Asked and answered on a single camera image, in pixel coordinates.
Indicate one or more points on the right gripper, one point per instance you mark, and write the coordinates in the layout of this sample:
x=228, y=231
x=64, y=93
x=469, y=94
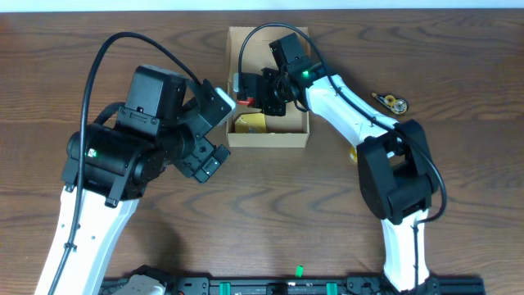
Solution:
x=269, y=93

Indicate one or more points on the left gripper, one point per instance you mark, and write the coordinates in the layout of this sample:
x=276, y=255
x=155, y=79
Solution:
x=203, y=160

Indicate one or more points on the yellow sticky note pad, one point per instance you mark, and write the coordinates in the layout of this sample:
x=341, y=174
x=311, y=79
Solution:
x=250, y=123

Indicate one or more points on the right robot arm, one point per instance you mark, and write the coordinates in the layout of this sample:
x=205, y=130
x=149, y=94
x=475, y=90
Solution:
x=397, y=177

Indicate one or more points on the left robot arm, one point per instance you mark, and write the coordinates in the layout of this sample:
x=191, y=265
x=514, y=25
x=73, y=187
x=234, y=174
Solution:
x=164, y=121

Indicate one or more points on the clear adhesive tape roll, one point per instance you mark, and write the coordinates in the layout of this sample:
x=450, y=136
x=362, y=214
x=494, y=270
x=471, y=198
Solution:
x=353, y=154

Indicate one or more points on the correction tape dispenser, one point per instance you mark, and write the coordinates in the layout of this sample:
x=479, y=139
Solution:
x=396, y=105

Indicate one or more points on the small green clip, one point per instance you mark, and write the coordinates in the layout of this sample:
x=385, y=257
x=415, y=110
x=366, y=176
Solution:
x=299, y=271

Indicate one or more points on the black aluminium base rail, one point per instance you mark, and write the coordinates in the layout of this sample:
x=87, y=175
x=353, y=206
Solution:
x=148, y=280

